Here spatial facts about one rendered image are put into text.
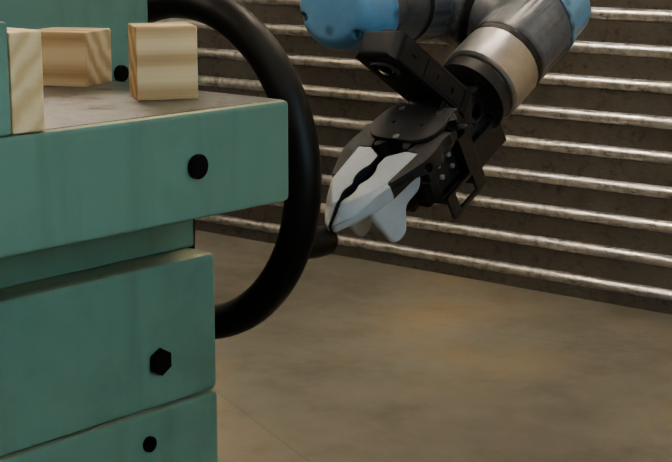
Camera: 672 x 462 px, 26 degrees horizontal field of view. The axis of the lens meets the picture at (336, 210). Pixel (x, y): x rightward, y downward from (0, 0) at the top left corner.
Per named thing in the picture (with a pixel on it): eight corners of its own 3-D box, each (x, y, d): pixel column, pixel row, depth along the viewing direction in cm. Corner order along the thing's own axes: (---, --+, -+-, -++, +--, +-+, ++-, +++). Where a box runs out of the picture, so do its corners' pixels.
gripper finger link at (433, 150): (409, 201, 115) (468, 136, 120) (403, 186, 114) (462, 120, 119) (364, 194, 118) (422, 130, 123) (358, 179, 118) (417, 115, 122)
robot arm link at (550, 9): (519, 15, 141) (598, 40, 137) (459, 80, 135) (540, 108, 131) (517, -53, 135) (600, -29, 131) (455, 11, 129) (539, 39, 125)
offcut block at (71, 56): (27, 85, 92) (25, 30, 91) (55, 79, 96) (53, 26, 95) (86, 87, 91) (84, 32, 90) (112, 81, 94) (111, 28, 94)
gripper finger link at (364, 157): (349, 273, 118) (412, 203, 123) (325, 216, 115) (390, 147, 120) (321, 267, 120) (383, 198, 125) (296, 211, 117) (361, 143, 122)
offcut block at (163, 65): (188, 92, 88) (187, 21, 87) (198, 99, 85) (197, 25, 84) (129, 94, 87) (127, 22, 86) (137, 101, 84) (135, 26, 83)
